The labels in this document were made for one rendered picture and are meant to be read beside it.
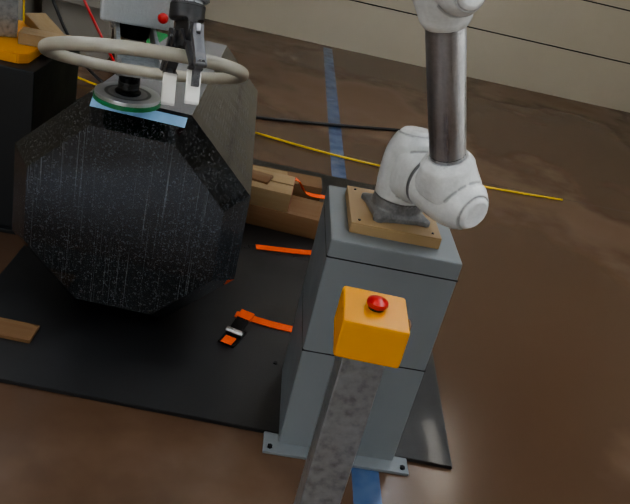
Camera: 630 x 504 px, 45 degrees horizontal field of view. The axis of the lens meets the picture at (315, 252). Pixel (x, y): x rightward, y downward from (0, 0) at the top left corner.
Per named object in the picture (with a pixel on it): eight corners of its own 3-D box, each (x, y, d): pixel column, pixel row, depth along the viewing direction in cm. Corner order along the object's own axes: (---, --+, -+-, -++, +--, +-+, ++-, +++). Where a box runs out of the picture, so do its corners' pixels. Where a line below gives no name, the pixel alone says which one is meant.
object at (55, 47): (42, 63, 197) (43, 51, 197) (228, 90, 212) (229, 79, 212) (30, 39, 151) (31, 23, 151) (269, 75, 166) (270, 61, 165)
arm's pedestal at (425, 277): (393, 383, 300) (454, 203, 263) (408, 476, 256) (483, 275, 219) (269, 361, 294) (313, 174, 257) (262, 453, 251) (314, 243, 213)
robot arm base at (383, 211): (409, 196, 250) (413, 180, 247) (430, 228, 231) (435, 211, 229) (356, 190, 245) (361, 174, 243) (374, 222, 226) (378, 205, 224)
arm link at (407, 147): (404, 182, 244) (422, 118, 234) (439, 208, 231) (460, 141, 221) (363, 184, 235) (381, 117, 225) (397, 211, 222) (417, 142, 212)
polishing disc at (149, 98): (150, 113, 242) (151, 109, 241) (84, 97, 241) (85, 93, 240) (167, 94, 260) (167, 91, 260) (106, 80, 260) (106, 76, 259)
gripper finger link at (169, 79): (164, 71, 167) (163, 72, 168) (161, 104, 168) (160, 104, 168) (177, 74, 169) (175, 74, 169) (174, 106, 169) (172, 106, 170)
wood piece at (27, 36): (17, 44, 317) (17, 32, 314) (23, 38, 325) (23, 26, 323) (66, 52, 321) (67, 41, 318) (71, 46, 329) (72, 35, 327)
